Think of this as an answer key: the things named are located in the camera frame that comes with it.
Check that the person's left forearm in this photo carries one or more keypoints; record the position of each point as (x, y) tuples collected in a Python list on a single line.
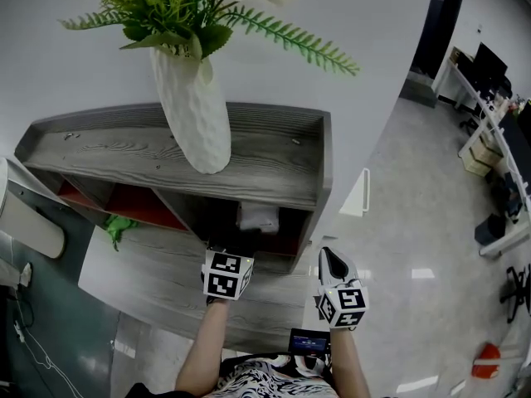
[(207, 346)]

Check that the long white desk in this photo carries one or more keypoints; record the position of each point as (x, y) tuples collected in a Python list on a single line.
[(498, 139)]

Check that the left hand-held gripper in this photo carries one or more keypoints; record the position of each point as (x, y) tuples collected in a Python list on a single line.
[(226, 278)]

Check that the cardboard box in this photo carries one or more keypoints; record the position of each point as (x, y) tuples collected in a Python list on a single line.
[(481, 158)]

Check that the artificial green plant white flowers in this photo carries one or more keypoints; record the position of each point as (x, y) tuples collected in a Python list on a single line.
[(186, 11)]

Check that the black device with screen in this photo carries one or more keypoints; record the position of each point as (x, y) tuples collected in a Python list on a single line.
[(309, 341)]

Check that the red and white object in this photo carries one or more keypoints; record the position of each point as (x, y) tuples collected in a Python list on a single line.
[(487, 361)]

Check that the grey wooden shelf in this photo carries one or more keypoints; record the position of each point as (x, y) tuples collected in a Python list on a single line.
[(265, 160)]

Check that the black monitor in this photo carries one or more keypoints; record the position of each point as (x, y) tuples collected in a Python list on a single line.
[(489, 66)]

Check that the white flat panel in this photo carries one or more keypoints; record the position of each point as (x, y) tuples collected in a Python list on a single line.
[(357, 195)]

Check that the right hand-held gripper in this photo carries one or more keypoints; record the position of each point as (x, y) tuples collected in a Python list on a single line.
[(344, 301)]

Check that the person's patterned shirt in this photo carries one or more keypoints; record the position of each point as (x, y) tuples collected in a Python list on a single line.
[(269, 377)]

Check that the green crumpled bag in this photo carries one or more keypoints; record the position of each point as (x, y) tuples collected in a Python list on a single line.
[(118, 227)]

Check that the white textured vase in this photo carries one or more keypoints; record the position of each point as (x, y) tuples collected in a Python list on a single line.
[(195, 118)]

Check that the person's right forearm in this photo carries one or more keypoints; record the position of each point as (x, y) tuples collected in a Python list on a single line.
[(348, 363)]

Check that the black office chair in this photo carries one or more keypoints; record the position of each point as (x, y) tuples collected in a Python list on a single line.
[(517, 290)]

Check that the dark pillar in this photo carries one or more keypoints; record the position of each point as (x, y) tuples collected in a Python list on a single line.
[(439, 19)]

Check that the white pack of tissues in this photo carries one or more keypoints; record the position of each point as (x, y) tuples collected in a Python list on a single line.
[(257, 218)]

